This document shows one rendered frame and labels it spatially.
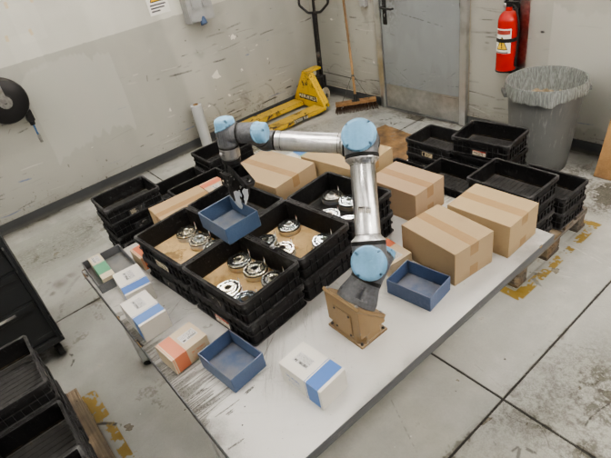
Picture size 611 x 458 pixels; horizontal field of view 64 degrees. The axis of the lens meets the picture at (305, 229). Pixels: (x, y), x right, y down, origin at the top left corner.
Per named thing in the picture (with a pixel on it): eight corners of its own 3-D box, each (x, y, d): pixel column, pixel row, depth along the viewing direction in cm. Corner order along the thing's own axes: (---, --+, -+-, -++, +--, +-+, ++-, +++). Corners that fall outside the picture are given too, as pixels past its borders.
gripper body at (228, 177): (238, 179, 196) (232, 151, 189) (249, 185, 190) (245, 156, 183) (221, 185, 192) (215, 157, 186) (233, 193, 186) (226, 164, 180)
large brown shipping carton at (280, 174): (320, 194, 274) (315, 162, 263) (283, 221, 258) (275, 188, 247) (270, 178, 299) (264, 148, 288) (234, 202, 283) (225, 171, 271)
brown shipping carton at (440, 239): (492, 262, 206) (494, 230, 197) (455, 286, 197) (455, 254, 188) (438, 233, 228) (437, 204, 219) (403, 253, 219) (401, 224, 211)
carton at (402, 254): (412, 265, 212) (412, 252, 207) (392, 279, 207) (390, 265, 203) (386, 250, 223) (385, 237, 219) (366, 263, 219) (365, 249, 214)
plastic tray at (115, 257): (141, 273, 240) (137, 264, 237) (102, 293, 231) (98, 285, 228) (122, 251, 259) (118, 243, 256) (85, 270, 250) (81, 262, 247)
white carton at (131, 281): (157, 297, 222) (151, 283, 217) (132, 311, 217) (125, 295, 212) (143, 277, 237) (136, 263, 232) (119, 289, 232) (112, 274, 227)
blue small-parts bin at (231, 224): (261, 225, 189) (257, 210, 185) (230, 244, 182) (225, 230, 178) (233, 209, 203) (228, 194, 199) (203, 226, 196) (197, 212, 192)
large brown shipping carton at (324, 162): (394, 179, 274) (392, 146, 263) (361, 205, 258) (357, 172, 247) (339, 164, 299) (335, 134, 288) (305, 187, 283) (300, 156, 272)
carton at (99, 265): (119, 283, 236) (115, 273, 232) (107, 289, 233) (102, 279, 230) (103, 262, 253) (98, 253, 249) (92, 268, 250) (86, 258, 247)
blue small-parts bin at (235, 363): (266, 365, 180) (263, 353, 176) (235, 393, 172) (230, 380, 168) (233, 341, 192) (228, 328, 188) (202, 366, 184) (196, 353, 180)
